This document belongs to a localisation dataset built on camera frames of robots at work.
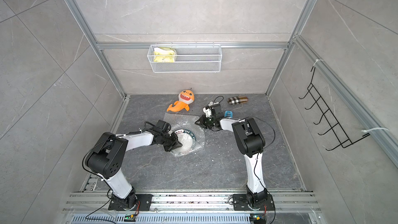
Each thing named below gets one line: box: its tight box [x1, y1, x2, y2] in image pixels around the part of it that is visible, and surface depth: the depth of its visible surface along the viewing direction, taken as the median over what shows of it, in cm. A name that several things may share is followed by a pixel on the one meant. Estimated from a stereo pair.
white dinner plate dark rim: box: [170, 128, 197, 156], surface depth 95 cm
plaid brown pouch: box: [226, 95, 249, 105], surface depth 116 cm
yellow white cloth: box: [152, 46, 176, 63], surface depth 89 cm
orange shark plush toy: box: [166, 88, 195, 112], surface depth 111 cm
